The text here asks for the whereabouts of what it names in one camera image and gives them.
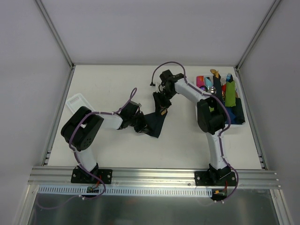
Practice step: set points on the white slotted cable duct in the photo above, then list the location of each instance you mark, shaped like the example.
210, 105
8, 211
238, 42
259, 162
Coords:
125, 191

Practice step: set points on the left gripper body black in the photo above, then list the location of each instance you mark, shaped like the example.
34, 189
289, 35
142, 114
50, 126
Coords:
140, 124

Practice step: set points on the iridescent spoon in bin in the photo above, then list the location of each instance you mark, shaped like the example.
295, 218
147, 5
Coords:
204, 88

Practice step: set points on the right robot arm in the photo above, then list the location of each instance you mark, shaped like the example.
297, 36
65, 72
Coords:
211, 118

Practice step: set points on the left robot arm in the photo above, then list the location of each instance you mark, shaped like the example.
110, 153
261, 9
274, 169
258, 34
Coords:
81, 130

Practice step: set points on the black napkin roll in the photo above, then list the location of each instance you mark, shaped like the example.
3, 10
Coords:
238, 112

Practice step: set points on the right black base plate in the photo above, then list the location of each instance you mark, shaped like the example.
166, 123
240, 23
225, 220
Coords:
204, 178

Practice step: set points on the light blue napkin roll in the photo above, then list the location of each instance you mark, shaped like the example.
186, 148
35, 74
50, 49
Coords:
208, 82

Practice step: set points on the blue fork in bin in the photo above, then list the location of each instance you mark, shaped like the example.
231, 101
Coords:
229, 78

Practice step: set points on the dark navy napkin roll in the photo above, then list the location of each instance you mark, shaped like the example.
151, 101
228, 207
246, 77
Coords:
218, 87

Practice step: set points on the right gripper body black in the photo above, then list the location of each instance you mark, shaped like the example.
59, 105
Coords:
161, 101

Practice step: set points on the silver spoon in bin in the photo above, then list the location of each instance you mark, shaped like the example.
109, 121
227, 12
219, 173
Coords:
212, 90

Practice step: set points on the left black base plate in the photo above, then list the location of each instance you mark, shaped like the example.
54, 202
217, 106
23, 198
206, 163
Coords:
79, 176

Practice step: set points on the dark navy paper napkin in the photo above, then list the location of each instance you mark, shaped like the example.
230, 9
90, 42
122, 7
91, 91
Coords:
154, 124

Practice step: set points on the tall green napkin roll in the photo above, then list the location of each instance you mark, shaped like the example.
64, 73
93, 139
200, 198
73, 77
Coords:
230, 94

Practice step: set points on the pink napkin roll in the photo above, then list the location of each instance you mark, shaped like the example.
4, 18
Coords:
200, 81

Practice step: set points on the aluminium mounting rail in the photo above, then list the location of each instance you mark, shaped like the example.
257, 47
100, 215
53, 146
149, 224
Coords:
156, 178

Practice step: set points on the large white storage bin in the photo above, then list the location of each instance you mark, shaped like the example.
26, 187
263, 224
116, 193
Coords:
223, 83

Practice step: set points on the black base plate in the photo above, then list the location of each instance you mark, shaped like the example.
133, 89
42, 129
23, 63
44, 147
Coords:
204, 178
79, 176

